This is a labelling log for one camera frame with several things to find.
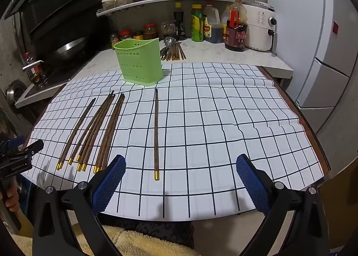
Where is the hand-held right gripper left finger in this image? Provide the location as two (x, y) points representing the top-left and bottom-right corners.
(33, 155), (127, 256)

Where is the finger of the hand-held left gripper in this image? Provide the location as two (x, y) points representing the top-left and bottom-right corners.
(22, 140), (44, 161)
(0, 136), (24, 156)

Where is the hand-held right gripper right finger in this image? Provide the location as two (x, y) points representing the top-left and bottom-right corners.
(236, 154), (329, 256)

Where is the wooden chopstick with gold cap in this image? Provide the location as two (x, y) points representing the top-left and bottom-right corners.
(99, 94), (125, 171)
(76, 91), (114, 162)
(105, 95), (126, 165)
(77, 92), (115, 171)
(67, 98), (96, 165)
(81, 94), (116, 171)
(94, 94), (123, 174)
(153, 89), (160, 181)
(57, 99), (95, 170)

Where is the green plastic utensil holder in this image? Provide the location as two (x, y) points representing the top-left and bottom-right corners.
(113, 38), (165, 86)

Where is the person's left hand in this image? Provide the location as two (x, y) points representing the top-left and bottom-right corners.
(0, 186), (20, 212)

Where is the round steel lid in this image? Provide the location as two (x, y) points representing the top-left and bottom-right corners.
(6, 81), (27, 102)

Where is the yellow fleece towel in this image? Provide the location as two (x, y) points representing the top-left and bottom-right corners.
(8, 224), (196, 256)

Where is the white black checkered cloth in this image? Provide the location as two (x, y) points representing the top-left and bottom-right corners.
(24, 62), (328, 220)

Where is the dark patterned cloth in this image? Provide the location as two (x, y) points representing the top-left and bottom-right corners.
(106, 217), (195, 248)

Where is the red labelled bottle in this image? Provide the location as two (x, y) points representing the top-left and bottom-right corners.
(24, 53), (42, 86)

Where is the black cooktop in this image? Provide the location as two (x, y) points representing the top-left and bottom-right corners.
(28, 57), (93, 97)

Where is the steel wok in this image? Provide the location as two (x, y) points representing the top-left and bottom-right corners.
(52, 36), (90, 60)

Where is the bundle of chopsticks on counter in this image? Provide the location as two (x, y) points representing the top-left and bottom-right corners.
(160, 37), (179, 60)

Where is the large red lid jar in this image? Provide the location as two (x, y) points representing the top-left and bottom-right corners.
(143, 23), (157, 40)

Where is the white air fryer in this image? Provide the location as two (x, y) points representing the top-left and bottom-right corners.
(242, 1), (278, 52)

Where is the dark vinegar jug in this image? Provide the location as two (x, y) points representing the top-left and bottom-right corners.
(203, 2), (223, 44)

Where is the clear plastic bag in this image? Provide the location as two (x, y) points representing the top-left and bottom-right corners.
(161, 21), (177, 38)

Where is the green bottle with yellow cap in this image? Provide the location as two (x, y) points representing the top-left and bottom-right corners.
(191, 4), (205, 42)

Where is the dark soy sauce bottle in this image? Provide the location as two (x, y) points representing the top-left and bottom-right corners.
(173, 2), (186, 40)

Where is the white corner shelf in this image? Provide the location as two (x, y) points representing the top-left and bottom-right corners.
(96, 0), (235, 17)

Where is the metal lever handle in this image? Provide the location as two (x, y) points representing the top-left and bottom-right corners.
(22, 60), (45, 71)

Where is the large dark jug red handle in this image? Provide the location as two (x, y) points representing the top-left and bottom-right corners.
(224, 0), (249, 52)

